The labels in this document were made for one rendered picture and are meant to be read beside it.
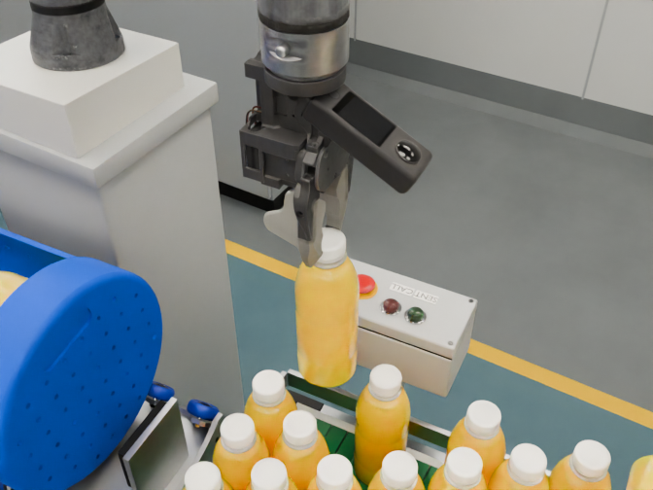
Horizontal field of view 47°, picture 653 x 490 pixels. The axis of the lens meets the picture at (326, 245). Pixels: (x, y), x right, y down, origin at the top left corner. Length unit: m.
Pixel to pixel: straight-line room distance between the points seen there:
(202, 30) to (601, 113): 1.81
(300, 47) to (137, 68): 0.70
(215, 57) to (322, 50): 2.04
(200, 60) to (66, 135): 1.51
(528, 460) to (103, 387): 0.51
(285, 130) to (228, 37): 1.89
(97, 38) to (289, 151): 0.67
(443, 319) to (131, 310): 0.40
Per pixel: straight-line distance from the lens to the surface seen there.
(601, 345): 2.57
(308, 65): 0.62
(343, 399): 1.06
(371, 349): 1.02
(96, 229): 1.33
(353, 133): 0.64
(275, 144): 0.67
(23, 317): 0.87
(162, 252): 1.44
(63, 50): 1.30
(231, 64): 2.61
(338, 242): 0.75
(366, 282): 1.01
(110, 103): 1.26
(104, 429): 1.02
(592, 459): 0.90
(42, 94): 1.23
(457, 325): 0.99
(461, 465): 0.86
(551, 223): 3.00
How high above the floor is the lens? 1.81
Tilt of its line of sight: 41 degrees down
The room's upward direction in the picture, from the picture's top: straight up
